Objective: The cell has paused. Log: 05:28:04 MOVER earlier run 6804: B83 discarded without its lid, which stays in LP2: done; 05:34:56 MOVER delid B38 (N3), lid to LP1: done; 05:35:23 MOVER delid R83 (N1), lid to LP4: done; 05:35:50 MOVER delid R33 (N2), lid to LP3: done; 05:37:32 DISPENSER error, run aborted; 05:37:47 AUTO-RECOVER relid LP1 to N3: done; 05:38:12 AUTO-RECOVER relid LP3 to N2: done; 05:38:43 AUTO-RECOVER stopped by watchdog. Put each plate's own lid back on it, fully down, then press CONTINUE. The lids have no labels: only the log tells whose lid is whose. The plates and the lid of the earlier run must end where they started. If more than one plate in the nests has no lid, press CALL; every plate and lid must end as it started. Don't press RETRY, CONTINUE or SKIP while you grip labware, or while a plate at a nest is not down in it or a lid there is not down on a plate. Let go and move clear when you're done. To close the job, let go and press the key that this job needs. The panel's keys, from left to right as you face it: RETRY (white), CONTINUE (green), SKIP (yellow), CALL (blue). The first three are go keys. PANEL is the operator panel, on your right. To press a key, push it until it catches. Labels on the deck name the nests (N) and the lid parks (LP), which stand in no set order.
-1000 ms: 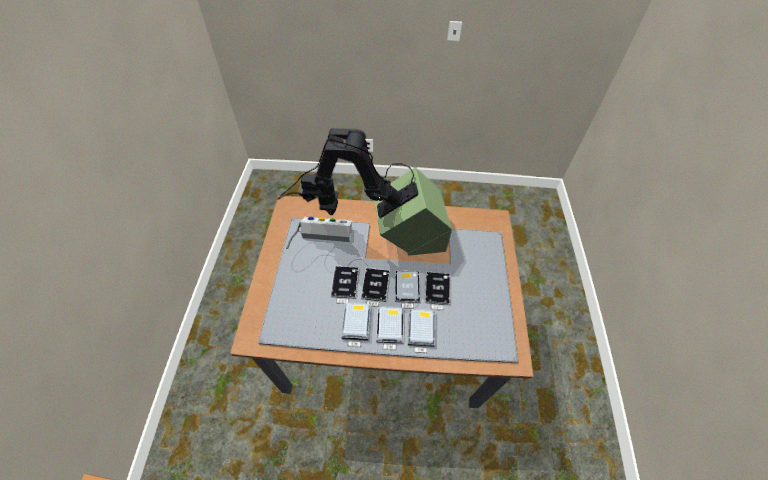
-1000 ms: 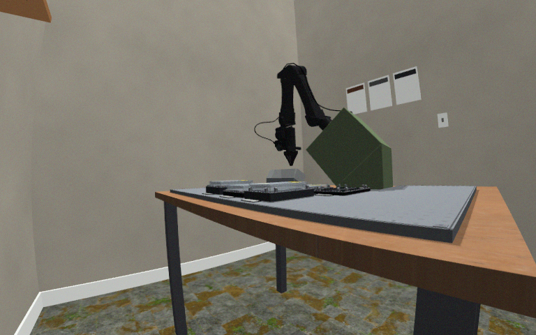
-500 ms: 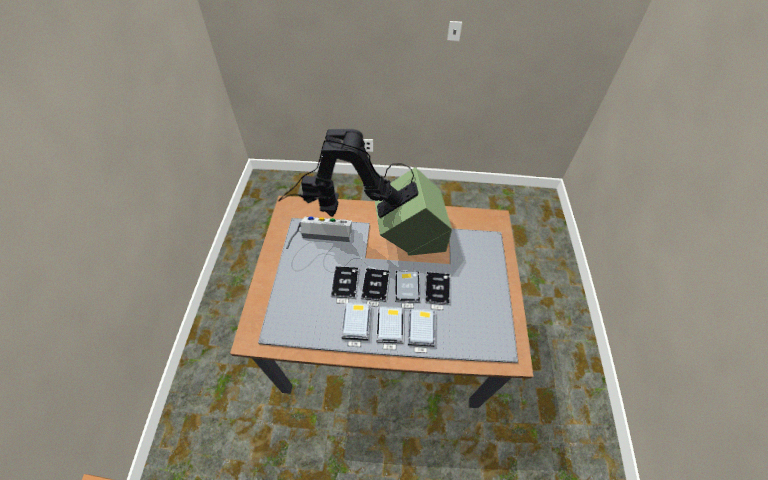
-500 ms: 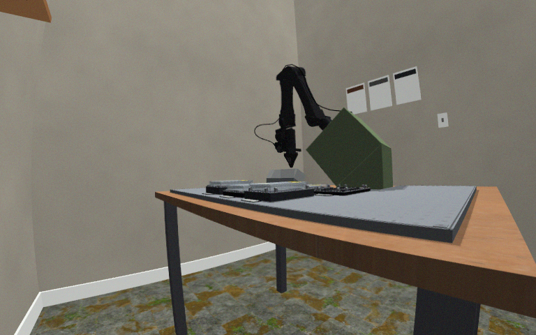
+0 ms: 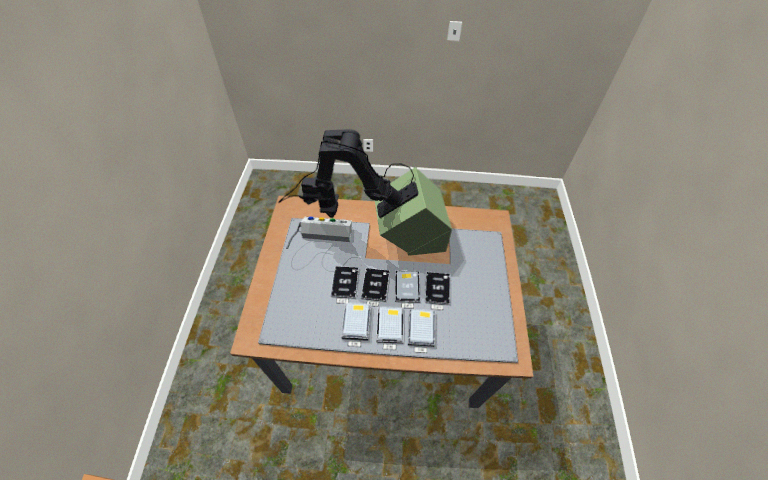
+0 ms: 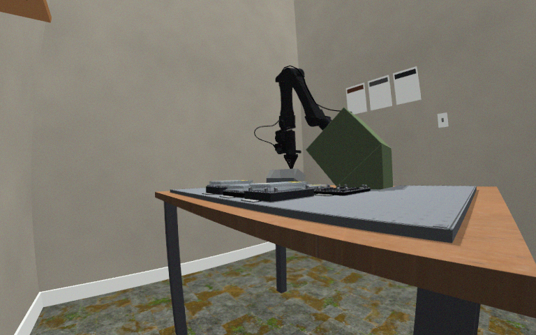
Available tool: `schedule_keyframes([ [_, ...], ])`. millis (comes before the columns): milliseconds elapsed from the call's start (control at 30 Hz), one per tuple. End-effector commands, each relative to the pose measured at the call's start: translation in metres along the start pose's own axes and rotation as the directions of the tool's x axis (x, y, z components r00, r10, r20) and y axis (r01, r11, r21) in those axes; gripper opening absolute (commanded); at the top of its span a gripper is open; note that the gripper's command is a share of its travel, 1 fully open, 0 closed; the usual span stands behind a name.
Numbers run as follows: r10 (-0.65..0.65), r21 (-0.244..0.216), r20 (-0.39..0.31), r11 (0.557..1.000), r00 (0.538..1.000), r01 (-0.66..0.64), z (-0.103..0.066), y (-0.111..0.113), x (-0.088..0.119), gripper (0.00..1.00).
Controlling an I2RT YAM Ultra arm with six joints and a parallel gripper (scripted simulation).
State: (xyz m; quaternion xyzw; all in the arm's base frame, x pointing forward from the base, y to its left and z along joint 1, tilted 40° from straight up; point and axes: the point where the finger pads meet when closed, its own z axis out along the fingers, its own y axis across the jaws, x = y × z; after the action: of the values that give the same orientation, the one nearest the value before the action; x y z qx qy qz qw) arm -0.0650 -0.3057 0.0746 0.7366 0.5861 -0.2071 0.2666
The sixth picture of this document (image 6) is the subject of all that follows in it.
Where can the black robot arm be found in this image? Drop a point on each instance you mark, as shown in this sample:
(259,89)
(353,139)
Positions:
(314,115)

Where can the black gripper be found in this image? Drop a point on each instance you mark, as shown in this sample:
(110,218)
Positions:
(291,155)

